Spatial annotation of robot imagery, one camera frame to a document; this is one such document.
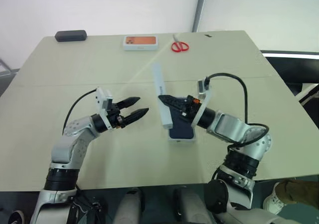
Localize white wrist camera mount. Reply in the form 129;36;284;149
191;79;214;127
95;86;115;130

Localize brown trouser leg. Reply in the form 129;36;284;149
276;180;319;205

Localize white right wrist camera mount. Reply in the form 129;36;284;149
191;79;214;127

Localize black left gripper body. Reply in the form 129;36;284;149
108;102;127;130

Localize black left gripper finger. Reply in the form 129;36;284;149
123;107;150;125
117;97;141;110

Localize white box with orange phone picture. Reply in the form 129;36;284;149
123;35;160;52

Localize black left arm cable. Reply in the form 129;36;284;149
62;89;98;135

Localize black shoe with white stripe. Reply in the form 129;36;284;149
7;210;26;224

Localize white iPhone box lid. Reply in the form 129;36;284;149
152;62;173;129

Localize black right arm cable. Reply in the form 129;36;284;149
204;72;271;145

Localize red-handled scissors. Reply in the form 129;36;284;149
170;33;190;53

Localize black furniture piece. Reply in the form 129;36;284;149
259;49;319;97

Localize white sneaker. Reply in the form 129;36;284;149
263;181;290;215

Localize black rounded case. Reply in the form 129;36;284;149
54;29;87;43

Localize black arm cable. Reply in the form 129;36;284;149
204;72;271;145
62;89;98;135

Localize dark blue smartphone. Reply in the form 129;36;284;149
168;97;196;140

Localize grey vertical post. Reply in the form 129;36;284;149
192;0;208;32

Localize grey rounded shape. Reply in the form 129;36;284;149
117;188;146;224

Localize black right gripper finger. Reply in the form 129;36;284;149
158;94;189;111

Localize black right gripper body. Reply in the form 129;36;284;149
178;94;202;121

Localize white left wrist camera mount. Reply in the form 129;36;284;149
95;86;115;130

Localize grey metal frame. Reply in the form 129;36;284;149
0;57;20;90

